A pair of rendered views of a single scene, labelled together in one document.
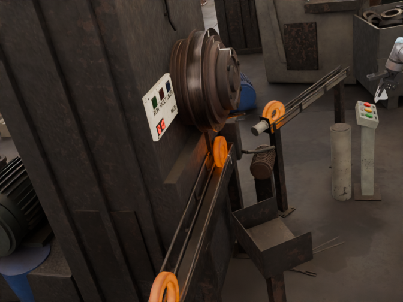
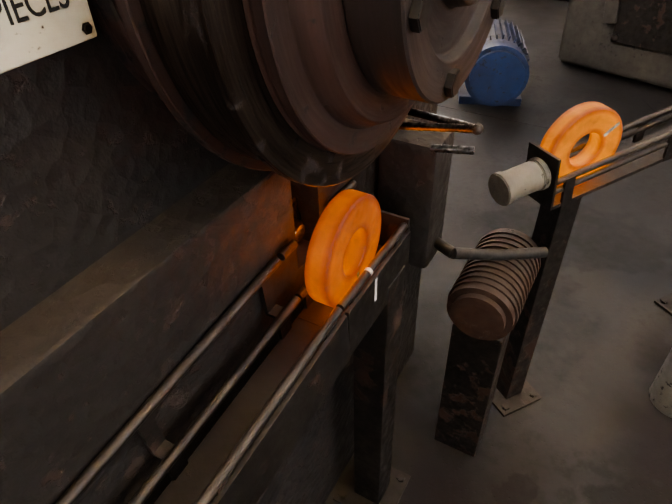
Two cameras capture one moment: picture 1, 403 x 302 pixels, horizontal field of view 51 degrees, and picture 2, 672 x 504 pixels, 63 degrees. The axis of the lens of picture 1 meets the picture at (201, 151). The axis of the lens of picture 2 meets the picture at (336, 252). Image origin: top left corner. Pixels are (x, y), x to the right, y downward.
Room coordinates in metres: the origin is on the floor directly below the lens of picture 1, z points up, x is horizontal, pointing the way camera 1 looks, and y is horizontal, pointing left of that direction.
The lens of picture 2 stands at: (1.30, -0.18, 1.19)
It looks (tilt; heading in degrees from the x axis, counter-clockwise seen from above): 39 degrees down; 10
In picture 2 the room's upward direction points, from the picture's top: 2 degrees counter-clockwise
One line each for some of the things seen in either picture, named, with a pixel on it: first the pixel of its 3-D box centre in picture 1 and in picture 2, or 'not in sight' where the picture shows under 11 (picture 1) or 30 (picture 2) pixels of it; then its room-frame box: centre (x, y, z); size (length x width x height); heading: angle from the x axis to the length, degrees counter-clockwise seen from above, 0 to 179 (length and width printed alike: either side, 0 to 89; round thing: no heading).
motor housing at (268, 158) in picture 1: (266, 189); (480, 351); (2.12, -0.34, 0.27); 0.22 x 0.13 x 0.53; 160
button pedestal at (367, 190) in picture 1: (367, 152); not in sight; (2.23, -1.03, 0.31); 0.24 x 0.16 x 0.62; 160
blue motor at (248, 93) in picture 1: (237, 90); (493, 59); (4.11, -0.50, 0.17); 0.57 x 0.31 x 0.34; 0
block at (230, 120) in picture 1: (230, 139); (410, 195); (2.08, -0.17, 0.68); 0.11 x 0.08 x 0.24; 70
